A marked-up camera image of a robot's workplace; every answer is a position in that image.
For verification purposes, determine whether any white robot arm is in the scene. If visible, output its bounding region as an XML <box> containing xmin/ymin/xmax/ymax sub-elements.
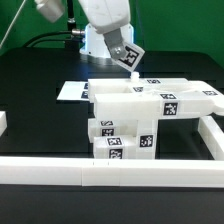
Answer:
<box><xmin>34</xmin><ymin>0</ymin><xmax>130</xmax><ymax>60</ymax></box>

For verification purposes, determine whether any white fence left wall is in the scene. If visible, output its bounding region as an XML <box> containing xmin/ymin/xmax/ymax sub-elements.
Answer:
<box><xmin>0</xmin><ymin>111</ymin><xmax>7</xmax><ymax>137</ymax></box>

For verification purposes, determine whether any white fence front wall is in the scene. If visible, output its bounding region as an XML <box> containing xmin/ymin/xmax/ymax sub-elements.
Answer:
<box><xmin>0</xmin><ymin>156</ymin><xmax>224</xmax><ymax>188</ymax></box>

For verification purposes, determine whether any black cable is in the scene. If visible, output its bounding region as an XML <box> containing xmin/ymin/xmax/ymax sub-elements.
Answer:
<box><xmin>24</xmin><ymin>29</ymin><xmax>87</xmax><ymax>48</ymax></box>

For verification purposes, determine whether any white chair backrest frame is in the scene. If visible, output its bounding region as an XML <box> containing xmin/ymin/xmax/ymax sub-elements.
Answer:
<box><xmin>88</xmin><ymin>78</ymin><xmax>224</xmax><ymax>121</ymax></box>

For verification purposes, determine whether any white fence right wall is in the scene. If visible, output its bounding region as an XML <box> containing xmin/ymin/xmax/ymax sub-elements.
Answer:
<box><xmin>198</xmin><ymin>116</ymin><xmax>224</xmax><ymax>161</ymax></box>

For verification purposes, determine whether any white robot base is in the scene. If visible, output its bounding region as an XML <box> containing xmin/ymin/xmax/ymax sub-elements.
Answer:
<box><xmin>79</xmin><ymin>22</ymin><xmax>138</xmax><ymax>66</ymax></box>

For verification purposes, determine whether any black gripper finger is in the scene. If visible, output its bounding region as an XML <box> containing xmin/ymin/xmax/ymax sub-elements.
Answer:
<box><xmin>104</xmin><ymin>29</ymin><xmax>126</xmax><ymax>60</ymax></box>

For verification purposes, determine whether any white marker base plate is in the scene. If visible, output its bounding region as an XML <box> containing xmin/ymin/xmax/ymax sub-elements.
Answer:
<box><xmin>57</xmin><ymin>81</ymin><xmax>88</xmax><ymax>101</ymax></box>

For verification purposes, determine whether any white fence wall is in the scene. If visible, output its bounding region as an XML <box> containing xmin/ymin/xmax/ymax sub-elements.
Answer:
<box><xmin>0</xmin><ymin>156</ymin><xmax>224</xmax><ymax>188</ymax></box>
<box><xmin>0</xmin><ymin>111</ymin><xmax>7</xmax><ymax>137</ymax></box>
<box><xmin>198</xmin><ymin>116</ymin><xmax>224</xmax><ymax>161</ymax></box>

